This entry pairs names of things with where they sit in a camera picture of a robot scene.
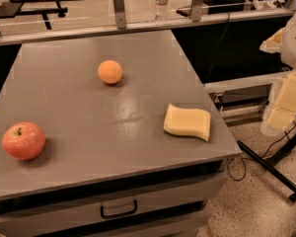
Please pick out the grey low shelf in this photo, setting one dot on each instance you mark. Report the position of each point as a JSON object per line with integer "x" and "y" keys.
{"x": 243, "y": 100}

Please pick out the yellow sponge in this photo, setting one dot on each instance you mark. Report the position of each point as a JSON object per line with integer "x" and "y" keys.
{"x": 187, "y": 122}

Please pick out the orange fruit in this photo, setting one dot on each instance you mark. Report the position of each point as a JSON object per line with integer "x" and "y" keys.
{"x": 110, "y": 72}

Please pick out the black metal floor stand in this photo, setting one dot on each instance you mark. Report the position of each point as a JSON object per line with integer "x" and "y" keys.
{"x": 269, "y": 163}

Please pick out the grey horizontal rail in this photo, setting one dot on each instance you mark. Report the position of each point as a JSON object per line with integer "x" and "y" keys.
{"x": 206, "y": 20}

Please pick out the clear plastic water bottle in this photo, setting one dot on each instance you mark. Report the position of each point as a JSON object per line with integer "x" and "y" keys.
{"x": 161, "y": 10}

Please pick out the black drawer handle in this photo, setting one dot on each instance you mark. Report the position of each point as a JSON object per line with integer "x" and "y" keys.
{"x": 118, "y": 209}

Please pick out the red apple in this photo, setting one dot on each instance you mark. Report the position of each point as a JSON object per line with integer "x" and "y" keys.
{"x": 23, "y": 140}

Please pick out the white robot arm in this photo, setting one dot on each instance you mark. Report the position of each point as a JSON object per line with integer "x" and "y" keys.
{"x": 288, "y": 44}

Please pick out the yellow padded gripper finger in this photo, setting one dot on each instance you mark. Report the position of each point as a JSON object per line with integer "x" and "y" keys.
{"x": 272, "y": 44}
{"x": 281, "y": 109}

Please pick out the grey drawer cabinet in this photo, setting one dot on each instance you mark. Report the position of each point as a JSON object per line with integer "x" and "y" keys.
{"x": 106, "y": 143}

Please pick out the right metal bracket post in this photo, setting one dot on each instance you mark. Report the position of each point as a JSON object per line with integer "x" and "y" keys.
{"x": 196, "y": 10}

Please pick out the left metal bracket post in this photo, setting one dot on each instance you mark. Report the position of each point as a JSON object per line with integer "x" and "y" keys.
{"x": 119, "y": 13}

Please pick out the metal bracket post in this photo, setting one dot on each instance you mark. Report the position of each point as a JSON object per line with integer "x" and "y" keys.
{"x": 119, "y": 13}
{"x": 196, "y": 10}

